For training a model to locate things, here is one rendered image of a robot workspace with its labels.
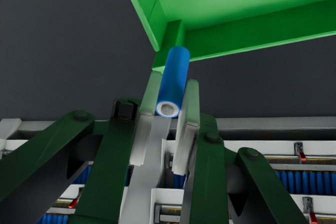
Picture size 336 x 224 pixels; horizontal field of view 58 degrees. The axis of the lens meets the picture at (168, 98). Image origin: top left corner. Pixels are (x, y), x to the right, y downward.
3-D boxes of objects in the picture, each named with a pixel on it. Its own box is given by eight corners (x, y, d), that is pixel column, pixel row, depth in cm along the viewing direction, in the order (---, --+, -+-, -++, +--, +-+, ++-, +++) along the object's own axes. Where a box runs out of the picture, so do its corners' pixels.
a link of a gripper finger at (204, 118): (196, 158, 13) (264, 174, 13) (195, 110, 18) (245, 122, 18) (187, 186, 13) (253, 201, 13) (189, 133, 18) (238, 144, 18)
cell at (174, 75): (192, 61, 26) (183, 118, 21) (172, 65, 26) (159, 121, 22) (186, 43, 24) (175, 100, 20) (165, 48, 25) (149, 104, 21)
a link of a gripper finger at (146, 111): (142, 167, 15) (127, 164, 15) (154, 111, 22) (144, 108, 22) (154, 115, 14) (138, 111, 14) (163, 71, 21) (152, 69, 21)
